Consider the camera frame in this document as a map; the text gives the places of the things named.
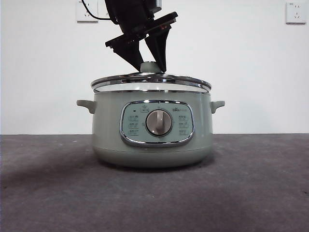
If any thin black cable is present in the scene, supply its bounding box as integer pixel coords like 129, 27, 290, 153
81, 0, 110, 20

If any pale green electric cooking pot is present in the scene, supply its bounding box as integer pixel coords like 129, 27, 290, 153
76, 83, 225, 169

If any white wall socket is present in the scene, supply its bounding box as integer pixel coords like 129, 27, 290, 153
286, 2, 307, 25
77, 0, 99, 24

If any glass lid with green knob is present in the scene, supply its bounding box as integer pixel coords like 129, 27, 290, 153
90, 61, 210, 94

